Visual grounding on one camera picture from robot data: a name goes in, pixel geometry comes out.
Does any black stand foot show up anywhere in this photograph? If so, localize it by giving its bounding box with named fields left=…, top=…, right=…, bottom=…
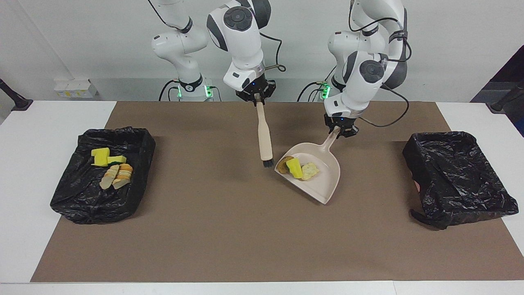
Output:
left=486, top=81, right=524, bottom=113
left=0, top=79, right=34, bottom=111

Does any brown peanut shaped toy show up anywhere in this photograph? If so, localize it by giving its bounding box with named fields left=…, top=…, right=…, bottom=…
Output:
left=277, top=156, right=295, bottom=174

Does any small beige bread chunk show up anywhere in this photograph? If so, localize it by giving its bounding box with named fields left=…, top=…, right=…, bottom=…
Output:
left=301, top=162, right=321, bottom=181

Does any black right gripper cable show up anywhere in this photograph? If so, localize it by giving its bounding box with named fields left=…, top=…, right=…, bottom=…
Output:
left=260, top=33, right=286, bottom=72

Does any beige brush with black bristles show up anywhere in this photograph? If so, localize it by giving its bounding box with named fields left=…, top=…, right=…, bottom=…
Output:
left=255, top=93, right=275, bottom=168

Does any yellow sponge piece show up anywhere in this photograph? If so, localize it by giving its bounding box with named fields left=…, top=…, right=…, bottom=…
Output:
left=91, top=147, right=110, bottom=167
left=285, top=158, right=304, bottom=180

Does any beige bread chunk orange crust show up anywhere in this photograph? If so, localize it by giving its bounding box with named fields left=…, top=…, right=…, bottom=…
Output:
left=112, top=163, right=134, bottom=190

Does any dark background panel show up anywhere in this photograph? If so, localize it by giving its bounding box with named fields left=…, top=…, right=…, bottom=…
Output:
left=470, top=44, right=524, bottom=138

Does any beige plastic dustpan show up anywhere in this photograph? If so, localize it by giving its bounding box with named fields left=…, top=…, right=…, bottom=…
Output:
left=274, top=125, right=341, bottom=205

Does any white wall socket box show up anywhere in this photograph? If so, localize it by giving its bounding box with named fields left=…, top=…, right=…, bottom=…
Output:
left=54, top=79, right=99, bottom=99

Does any black bag lined bin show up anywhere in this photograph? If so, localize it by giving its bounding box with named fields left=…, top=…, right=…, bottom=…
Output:
left=50, top=126, right=156, bottom=225
left=402, top=131, right=519, bottom=230

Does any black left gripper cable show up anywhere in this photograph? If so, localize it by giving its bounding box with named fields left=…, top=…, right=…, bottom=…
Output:
left=348, top=0, right=411, bottom=127

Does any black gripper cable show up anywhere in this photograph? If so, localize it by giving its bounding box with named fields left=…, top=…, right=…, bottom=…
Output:
left=260, top=33, right=286, bottom=72
left=348, top=0, right=411, bottom=127

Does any black arm base cable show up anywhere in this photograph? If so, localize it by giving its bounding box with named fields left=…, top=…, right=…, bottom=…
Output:
left=297, top=81, right=328, bottom=102
left=158, top=79, right=181, bottom=102

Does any brown table mat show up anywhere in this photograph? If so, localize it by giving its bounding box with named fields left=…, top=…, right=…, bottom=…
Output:
left=31, top=101, right=524, bottom=282

